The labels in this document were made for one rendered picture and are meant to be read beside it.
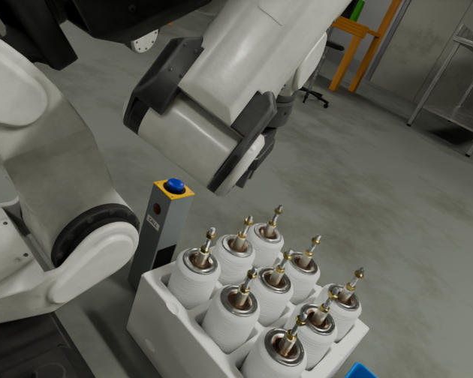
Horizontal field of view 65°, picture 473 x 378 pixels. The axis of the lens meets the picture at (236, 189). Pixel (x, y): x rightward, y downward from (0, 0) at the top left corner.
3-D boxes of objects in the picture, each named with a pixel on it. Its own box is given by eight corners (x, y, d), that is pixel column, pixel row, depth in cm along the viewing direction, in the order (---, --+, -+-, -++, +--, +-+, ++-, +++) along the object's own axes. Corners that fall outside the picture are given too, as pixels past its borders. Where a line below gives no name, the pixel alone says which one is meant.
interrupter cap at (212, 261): (176, 265, 75) (176, 262, 75) (191, 244, 82) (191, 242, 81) (209, 281, 74) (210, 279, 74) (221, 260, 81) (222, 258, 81)
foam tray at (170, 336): (238, 483, 69) (275, 433, 60) (125, 328, 88) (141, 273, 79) (335, 372, 98) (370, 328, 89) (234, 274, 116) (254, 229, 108)
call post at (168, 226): (141, 297, 97) (170, 200, 82) (126, 279, 100) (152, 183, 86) (163, 287, 102) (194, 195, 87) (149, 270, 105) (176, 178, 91)
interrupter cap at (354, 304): (350, 317, 79) (351, 315, 79) (321, 293, 83) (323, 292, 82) (363, 302, 85) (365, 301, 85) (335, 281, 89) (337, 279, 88)
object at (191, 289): (149, 323, 83) (170, 264, 74) (168, 295, 91) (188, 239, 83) (188, 343, 82) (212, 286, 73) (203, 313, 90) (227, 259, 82)
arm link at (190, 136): (267, 113, 53) (193, 210, 42) (209, 67, 52) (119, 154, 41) (307, 61, 44) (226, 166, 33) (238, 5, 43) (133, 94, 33)
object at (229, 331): (180, 358, 78) (206, 299, 70) (205, 331, 86) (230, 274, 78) (217, 388, 75) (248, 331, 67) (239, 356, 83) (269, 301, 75)
